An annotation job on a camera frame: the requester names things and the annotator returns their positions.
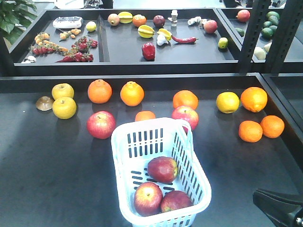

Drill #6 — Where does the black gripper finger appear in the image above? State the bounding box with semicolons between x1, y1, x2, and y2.
253;189;303;227

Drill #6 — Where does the red apple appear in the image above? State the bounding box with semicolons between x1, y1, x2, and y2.
171;105;199;130
87;111;116;139
134;182;163;217
147;156;178;183
160;191;193;213

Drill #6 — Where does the light blue plastic basket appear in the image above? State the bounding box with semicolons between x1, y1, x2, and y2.
111;117;212;227

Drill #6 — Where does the small orange lower right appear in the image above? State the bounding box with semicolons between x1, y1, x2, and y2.
260;115;285;139

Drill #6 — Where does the small orange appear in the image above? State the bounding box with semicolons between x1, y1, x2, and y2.
238;121;263;143
260;115;285;139
135;111;156;122

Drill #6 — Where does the small orange lower left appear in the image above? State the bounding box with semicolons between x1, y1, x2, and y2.
238;121;263;143

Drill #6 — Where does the large orange right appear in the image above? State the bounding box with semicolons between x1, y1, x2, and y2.
241;87;267;113

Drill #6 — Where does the yellow orange fruit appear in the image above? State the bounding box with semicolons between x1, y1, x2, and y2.
216;92;240;114

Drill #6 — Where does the large orange behind apple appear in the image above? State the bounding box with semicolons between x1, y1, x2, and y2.
173;90;199;110

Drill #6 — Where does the small orange centre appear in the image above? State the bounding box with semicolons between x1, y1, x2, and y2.
135;111;156;122

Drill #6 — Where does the orange with knob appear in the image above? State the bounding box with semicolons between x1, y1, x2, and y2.
120;81;144;106
88;79;112;104

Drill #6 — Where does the red chili pepper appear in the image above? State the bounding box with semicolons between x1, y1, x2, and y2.
171;36;198;44

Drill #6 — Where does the white garlic bulb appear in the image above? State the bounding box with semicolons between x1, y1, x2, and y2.
156;34;169;46

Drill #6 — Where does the red bell pepper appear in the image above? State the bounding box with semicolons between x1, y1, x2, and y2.
142;43;156;61

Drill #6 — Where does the orange with knob left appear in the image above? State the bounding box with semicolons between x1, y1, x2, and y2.
88;79;112;104

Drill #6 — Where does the yellow pear fruit front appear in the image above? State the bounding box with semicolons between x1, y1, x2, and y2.
52;97;77;120

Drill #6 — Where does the yellow pear fruit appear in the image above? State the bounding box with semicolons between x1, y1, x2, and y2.
52;97;77;120
52;83;74;100

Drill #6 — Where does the yellow pear fruit back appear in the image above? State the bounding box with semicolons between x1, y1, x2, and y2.
52;83;74;100

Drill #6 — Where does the black wooden fruit stand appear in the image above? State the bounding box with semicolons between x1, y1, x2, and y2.
0;7;303;227

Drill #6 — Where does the brown mushroom cap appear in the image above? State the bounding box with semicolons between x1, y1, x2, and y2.
36;96;54;111

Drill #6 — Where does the green potted plant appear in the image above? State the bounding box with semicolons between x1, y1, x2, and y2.
0;0;36;44

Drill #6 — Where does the black upright shelf post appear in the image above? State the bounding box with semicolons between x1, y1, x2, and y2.
238;0;303;74

